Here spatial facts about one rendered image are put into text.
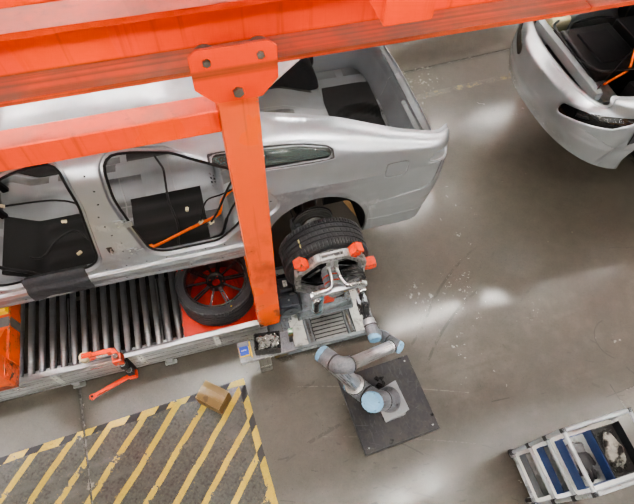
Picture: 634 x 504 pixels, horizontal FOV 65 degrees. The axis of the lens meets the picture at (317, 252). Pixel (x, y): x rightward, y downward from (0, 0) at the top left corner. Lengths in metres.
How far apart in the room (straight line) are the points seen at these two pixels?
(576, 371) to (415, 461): 1.64
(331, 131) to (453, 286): 2.21
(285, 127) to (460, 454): 2.84
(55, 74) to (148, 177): 2.44
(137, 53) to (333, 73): 3.33
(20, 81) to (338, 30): 1.11
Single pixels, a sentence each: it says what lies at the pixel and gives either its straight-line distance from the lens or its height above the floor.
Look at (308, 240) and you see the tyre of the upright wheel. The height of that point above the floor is 1.15.
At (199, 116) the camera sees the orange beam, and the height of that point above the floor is 2.72.
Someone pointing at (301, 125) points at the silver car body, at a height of 1.87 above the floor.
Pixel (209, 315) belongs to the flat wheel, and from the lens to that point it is 4.05.
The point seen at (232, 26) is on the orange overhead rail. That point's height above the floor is 3.06.
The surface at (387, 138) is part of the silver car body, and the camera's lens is 3.41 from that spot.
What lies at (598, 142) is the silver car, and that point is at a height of 1.04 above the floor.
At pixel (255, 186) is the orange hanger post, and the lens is 2.42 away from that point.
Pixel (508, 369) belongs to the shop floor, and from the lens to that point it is 4.69.
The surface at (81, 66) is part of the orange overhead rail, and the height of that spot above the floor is 3.00.
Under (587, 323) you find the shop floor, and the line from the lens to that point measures 5.18.
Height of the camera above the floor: 4.16
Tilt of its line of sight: 60 degrees down
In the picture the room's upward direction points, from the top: 3 degrees clockwise
